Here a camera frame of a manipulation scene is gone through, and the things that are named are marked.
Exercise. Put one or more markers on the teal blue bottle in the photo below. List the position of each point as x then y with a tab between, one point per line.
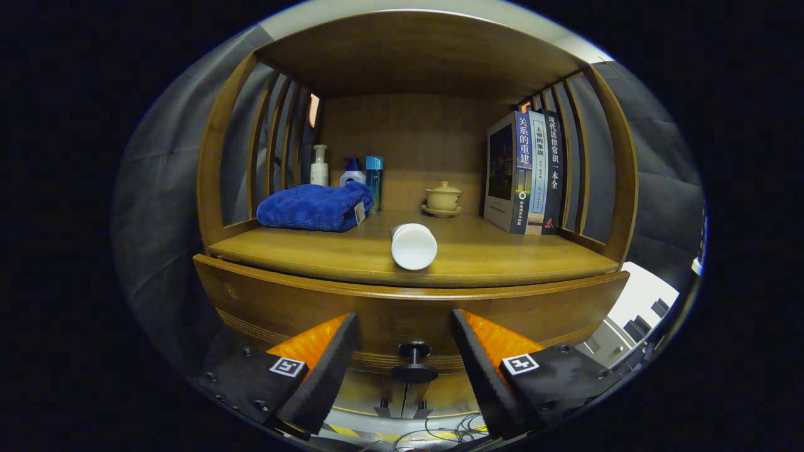
374	179

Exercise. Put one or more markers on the wooden cabinet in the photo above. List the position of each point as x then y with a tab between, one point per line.
414	125

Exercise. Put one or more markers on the folded blue towel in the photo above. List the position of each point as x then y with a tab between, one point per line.
311	207

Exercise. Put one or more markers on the wooden cabinet door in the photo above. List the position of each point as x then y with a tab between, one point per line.
452	395
364	392

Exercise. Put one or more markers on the white cabinet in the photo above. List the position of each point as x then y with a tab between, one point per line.
641	289

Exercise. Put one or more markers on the white bottle with blue cap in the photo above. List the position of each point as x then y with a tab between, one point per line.
352	177

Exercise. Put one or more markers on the black spine book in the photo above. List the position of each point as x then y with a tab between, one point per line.
554	169

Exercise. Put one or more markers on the white pump bottle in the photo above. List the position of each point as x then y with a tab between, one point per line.
319	171

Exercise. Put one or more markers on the pale spine book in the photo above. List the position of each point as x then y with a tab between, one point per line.
537	169

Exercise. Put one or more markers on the wooden drawer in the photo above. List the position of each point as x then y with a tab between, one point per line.
408	307

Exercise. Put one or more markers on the white cream tube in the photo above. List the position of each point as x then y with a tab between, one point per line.
414	248

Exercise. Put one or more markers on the wooden countertop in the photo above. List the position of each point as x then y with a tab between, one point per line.
502	257

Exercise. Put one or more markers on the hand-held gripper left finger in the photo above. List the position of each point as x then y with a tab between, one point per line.
326	376

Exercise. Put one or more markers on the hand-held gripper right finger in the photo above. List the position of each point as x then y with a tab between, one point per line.
487	376

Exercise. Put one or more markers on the beige lidded teacup with saucer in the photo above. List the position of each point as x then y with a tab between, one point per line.
443	198

